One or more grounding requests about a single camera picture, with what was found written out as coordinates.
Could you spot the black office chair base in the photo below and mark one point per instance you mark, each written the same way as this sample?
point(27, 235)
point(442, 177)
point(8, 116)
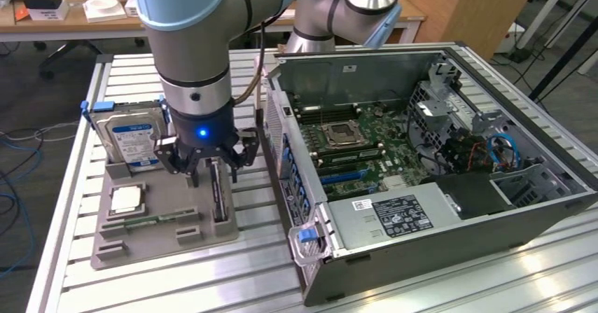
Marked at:
point(60, 52)

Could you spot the small white box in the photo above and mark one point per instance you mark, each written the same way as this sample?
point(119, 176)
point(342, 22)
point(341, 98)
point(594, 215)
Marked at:
point(128, 10)

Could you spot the grey parts rack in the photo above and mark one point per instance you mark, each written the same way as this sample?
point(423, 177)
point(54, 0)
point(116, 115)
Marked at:
point(163, 201)

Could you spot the white box black lid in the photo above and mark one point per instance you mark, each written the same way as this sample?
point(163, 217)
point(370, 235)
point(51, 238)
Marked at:
point(47, 13)

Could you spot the metal CPU socket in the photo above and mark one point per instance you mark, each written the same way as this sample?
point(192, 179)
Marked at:
point(343, 134)

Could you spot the black plastic cover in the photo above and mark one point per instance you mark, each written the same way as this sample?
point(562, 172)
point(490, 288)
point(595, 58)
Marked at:
point(471, 194)

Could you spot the black stand pole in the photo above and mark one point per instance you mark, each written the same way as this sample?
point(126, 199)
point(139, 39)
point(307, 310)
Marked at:
point(543, 82)

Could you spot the orange card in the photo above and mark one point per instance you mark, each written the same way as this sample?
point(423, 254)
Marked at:
point(20, 13)

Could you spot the wooden cabinet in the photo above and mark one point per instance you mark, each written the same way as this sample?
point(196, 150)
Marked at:
point(509, 12)

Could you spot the green RAM stick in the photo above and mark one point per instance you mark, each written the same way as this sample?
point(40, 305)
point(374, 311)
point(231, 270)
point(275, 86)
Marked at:
point(150, 219)

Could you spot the silver chipset heatsink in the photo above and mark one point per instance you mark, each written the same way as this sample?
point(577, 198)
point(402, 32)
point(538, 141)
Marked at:
point(395, 181)

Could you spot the white pedestal box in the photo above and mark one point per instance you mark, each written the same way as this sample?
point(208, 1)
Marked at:
point(509, 40)

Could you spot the green graphics card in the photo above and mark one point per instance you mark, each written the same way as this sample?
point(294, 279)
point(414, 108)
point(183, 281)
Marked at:
point(219, 194)

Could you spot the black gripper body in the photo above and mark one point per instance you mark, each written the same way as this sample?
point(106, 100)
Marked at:
point(203, 131)

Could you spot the open black PC case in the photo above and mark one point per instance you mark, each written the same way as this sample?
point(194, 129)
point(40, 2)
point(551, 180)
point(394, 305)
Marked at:
point(421, 267)

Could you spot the silver CPU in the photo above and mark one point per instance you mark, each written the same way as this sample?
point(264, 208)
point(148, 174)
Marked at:
point(127, 199)

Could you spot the black power adapter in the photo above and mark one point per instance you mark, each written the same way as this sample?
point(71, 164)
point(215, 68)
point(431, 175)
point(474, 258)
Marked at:
point(518, 56)

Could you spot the blue case latch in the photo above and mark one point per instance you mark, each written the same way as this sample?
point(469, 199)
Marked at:
point(307, 236)

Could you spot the perforated metal disk bay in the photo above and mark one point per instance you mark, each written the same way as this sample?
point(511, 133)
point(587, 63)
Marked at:
point(427, 131)

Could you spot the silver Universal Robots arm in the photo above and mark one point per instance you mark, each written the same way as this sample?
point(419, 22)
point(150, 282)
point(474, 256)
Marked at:
point(196, 64)

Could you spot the hard disk with blue caddy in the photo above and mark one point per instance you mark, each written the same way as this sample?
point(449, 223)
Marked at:
point(126, 141)

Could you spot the installed RAM stick white label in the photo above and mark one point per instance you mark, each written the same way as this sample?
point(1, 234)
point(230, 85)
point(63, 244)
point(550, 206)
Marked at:
point(350, 156)

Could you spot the grey open disk bay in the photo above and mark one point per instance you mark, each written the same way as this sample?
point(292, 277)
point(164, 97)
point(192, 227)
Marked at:
point(533, 190)

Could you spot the white box with round insert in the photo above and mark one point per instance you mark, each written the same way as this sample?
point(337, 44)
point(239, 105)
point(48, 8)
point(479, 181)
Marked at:
point(104, 12)

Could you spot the blue expansion slot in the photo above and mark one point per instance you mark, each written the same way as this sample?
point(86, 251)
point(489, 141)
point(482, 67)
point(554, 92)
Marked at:
point(343, 177)

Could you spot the green motherboard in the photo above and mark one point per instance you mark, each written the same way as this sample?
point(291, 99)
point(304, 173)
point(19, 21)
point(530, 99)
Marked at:
point(374, 141)

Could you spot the grey power supply unit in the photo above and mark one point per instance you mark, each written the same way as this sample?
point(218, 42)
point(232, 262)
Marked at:
point(355, 229)

